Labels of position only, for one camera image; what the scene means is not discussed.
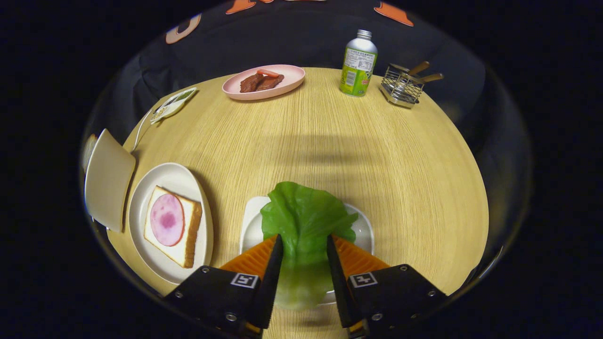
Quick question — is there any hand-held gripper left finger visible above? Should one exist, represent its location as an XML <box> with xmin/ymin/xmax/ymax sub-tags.
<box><xmin>163</xmin><ymin>234</ymin><xmax>285</xmax><ymax>339</ymax></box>

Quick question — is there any brown meat slice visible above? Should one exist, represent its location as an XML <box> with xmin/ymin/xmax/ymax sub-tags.
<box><xmin>240</xmin><ymin>73</ymin><xmax>264</xmax><ymax>93</ymax></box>
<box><xmin>257</xmin><ymin>74</ymin><xmax>285</xmax><ymax>91</ymax></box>

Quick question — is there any round white plate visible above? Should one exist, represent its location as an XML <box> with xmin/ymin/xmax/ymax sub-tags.
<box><xmin>128</xmin><ymin>162</ymin><xmax>214</xmax><ymax>285</ymax></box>

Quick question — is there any white toaster cable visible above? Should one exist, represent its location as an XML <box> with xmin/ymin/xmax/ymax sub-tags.
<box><xmin>133</xmin><ymin>110</ymin><xmax>156</xmax><ymax>152</ymax></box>

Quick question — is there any green label drink bottle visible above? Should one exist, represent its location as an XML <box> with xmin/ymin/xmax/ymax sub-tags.
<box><xmin>340</xmin><ymin>29</ymin><xmax>378</xmax><ymax>97</ymax></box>

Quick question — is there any pink plate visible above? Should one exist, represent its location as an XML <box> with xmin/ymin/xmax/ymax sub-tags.
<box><xmin>222</xmin><ymin>65</ymin><xmax>306</xmax><ymax>101</ymax></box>

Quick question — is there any white bread slice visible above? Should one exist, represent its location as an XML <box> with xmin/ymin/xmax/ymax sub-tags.
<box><xmin>144</xmin><ymin>186</ymin><xmax>203</xmax><ymax>269</ymax></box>

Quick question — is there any white divided tray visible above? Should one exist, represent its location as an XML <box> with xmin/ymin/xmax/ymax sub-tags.
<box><xmin>151</xmin><ymin>88</ymin><xmax>197</xmax><ymax>124</ymax></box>

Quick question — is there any metal wire utensil holder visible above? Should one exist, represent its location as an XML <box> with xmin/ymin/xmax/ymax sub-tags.
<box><xmin>380</xmin><ymin>64</ymin><xmax>424</xmax><ymax>109</ymax></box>

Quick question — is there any white toaster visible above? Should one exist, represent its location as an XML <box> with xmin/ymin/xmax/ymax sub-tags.
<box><xmin>84</xmin><ymin>129</ymin><xmax>136</xmax><ymax>233</ymax></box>

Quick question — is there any pink ham slice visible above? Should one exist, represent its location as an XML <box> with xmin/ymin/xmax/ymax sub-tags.
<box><xmin>150</xmin><ymin>194</ymin><xmax>185</xmax><ymax>247</ymax></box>

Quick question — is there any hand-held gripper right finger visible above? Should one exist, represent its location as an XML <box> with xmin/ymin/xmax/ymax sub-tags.
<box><xmin>326</xmin><ymin>234</ymin><xmax>448</xmax><ymax>339</ymax></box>

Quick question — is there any square white plate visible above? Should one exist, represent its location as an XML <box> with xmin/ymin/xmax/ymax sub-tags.
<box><xmin>239</xmin><ymin>196</ymin><xmax>375</xmax><ymax>307</ymax></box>

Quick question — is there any green lettuce leaf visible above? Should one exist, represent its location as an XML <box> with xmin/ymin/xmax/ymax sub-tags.
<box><xmin>260</xmin><ymin>181</ymin><xmax>359</xmax><ymax>310</ymax></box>

